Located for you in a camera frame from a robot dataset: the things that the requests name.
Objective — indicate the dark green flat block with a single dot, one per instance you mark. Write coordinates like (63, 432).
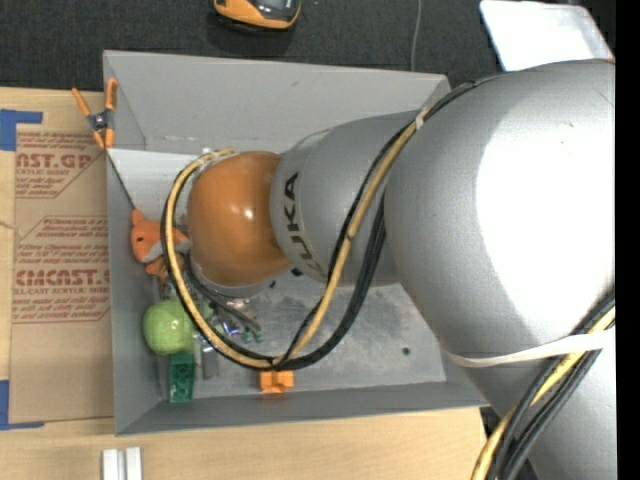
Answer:
(181, 380)

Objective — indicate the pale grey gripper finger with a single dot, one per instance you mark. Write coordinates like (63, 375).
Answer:
(198, 355)
(211, 363)

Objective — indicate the orange toy fox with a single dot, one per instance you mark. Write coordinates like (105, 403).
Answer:
(147, 243)

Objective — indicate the grey metal bin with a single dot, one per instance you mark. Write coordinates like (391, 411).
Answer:
(325, 98)

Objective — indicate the green apple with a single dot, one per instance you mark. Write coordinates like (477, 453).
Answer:
(167, 328)

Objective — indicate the brown cardboard board red print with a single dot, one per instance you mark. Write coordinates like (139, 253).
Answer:
(60, 368)

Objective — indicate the small orange block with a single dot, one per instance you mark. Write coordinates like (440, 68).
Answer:
(276, 382)

